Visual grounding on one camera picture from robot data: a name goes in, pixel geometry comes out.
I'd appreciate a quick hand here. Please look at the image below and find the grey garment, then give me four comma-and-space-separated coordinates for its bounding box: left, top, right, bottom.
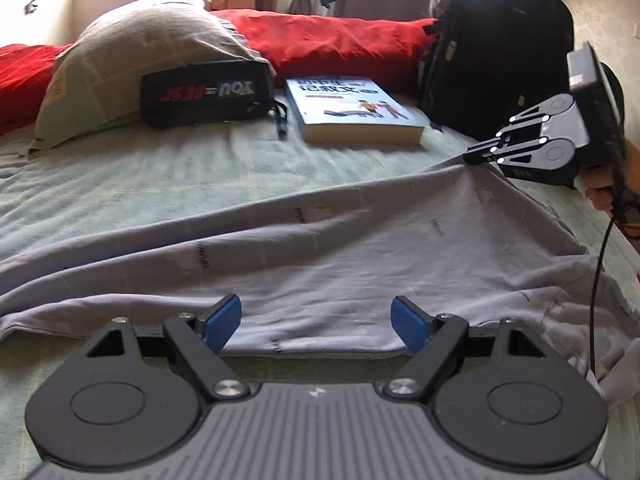
1, 159, 639, 404

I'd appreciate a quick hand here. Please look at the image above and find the person's right hand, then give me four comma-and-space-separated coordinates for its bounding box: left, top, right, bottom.
575, 168, 614, 212

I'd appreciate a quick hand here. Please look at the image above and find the black backpack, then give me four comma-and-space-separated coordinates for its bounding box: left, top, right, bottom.
419, 0, 574, 140

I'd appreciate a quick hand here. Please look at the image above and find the blue cover book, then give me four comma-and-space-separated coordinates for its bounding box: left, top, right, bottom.
285, 77, 424, 145

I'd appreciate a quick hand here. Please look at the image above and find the red quilt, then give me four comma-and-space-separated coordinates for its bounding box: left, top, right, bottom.
1, 10, 435, 134

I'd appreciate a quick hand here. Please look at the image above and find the black pencil pouch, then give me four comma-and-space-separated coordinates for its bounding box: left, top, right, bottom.
139, 60, 288, 136

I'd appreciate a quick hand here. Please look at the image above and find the grey green pillow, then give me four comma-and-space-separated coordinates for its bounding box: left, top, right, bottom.
30, 0, 268, 151

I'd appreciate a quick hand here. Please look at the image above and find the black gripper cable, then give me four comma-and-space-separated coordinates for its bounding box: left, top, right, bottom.
588, 148, 633, 376

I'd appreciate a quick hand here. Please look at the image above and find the wall hook fixture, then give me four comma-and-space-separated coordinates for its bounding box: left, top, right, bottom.
24, 0, 40, 15

